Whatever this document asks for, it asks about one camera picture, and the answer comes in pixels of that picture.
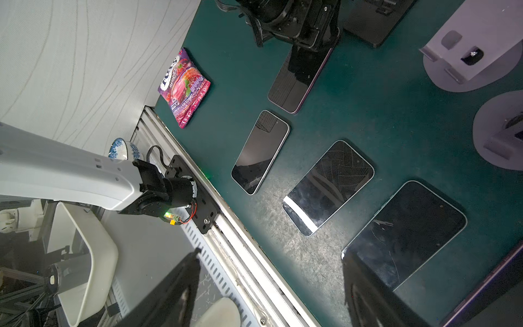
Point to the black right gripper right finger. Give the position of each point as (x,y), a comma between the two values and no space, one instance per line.
(369,301)

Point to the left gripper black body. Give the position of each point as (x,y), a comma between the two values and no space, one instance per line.
(309,24)

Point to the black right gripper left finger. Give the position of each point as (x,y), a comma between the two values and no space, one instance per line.
(172,301)

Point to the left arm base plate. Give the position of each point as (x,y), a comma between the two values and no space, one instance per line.
(205,209)

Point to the white vented cable duct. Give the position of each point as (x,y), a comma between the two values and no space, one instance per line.
(217,280)

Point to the back black phone stand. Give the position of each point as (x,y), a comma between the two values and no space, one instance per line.
(373,21)

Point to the purple snack packet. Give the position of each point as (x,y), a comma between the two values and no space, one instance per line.
(183,88)

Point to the grey round stand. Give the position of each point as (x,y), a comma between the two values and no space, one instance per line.
(478,45)
(497,131)

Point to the small round beige container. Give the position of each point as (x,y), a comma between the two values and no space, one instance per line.
(223,313)

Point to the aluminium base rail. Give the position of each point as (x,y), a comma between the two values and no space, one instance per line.
(277,303)

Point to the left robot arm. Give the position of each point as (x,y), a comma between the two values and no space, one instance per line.
(36,167)

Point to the purple edged black phone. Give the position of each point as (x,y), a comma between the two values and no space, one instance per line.
(497,300)

